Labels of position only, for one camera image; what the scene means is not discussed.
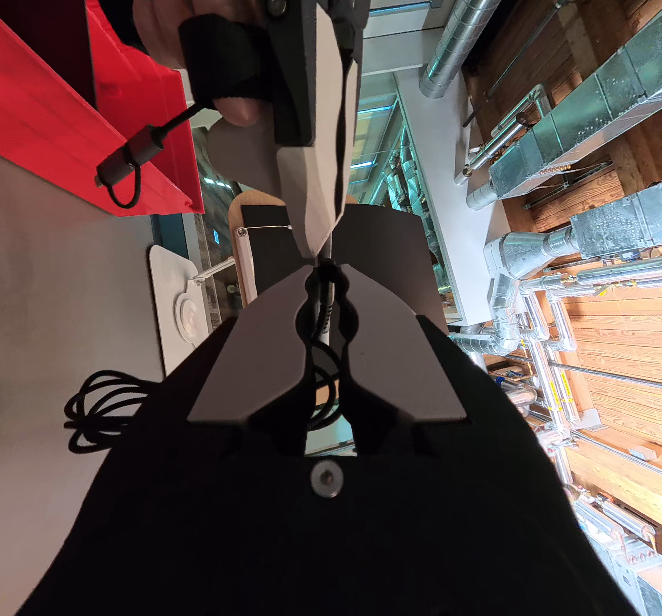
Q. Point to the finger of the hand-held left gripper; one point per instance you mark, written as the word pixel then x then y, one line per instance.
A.
pixel 351 109
pixel 318 187

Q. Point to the round spiral air duct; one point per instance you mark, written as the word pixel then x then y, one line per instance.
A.
pixel 465 21

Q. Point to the black backdrop board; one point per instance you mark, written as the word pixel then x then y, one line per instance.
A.
pixel 388 264

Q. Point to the red plastic bin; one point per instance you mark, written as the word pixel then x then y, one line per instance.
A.
pixel 51 109

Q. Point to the silver usb hub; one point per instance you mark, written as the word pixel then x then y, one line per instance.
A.
pixel 129 153

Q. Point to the white clip rail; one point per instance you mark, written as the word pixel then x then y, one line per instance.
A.
pixel 247 269

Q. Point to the dark teal flat pad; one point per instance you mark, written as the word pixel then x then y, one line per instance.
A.
pixel 168 236

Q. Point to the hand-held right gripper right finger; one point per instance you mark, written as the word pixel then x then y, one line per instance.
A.
pixel 403 363

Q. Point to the silver pipe cluster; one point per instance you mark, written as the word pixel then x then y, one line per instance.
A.
pixel 517 254

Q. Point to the rectangular metal air duct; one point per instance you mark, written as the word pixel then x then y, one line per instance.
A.
pixel 620 223
pixel 584 120

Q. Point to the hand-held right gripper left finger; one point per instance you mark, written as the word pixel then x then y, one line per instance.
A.
pixel 243 357

